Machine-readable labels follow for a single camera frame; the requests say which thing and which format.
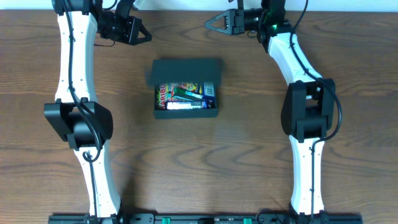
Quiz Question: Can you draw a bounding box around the purple chocolate bar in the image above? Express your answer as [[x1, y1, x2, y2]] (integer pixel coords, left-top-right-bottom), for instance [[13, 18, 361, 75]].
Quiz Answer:
[[165, 101, 207, 110]]

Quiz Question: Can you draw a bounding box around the small blue gum pack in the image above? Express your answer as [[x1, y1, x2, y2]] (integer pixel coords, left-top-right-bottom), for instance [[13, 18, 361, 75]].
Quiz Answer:
[[203, 82, 215, 97]]

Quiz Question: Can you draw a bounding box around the blue long cookie pack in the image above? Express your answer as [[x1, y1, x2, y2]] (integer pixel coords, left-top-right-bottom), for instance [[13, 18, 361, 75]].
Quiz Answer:
[[203, 95, 216, 109]]

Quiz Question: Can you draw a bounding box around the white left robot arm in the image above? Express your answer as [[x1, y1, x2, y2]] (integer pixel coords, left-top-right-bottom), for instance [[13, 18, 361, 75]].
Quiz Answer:
[[44, 0, 152, 223]]

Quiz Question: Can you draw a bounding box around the dark green box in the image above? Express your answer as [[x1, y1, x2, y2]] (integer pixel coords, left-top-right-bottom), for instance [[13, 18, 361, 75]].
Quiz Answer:
[[146, 58, 223, 119]]

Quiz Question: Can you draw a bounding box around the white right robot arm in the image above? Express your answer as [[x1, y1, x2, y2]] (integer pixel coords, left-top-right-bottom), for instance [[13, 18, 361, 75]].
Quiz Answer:
[[204, 1, 341, 218]]

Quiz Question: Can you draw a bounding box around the Haribo gummy candy bag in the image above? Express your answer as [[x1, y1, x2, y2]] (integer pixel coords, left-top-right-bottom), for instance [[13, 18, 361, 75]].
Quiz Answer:
[[155, 82, 203, 110]]

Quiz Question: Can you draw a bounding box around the green candy bar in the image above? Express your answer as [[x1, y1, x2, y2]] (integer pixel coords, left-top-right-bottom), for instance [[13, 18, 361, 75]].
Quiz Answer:
[[172, 87, 203, 101]]

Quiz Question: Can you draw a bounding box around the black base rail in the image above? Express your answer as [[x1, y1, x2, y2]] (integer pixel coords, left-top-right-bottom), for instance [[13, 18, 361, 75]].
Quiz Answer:
[[48, 209, 363, 224]]

